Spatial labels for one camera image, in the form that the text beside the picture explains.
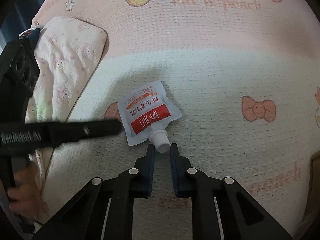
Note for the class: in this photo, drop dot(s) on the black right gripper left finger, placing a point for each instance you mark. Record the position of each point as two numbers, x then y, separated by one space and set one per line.
103 209

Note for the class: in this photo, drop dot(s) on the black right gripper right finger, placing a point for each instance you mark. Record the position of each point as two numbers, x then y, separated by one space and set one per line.
221 208

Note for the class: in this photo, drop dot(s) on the white red spout pouch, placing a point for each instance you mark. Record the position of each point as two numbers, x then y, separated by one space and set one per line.
145 113

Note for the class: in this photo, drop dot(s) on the person's left hand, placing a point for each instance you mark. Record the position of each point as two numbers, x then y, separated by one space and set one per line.
26 198

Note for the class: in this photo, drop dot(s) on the brown cardboard box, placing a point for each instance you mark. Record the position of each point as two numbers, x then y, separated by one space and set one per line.
314 166

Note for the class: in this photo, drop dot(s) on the pink cartoon blanket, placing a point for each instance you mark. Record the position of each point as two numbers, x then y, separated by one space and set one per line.
244 74

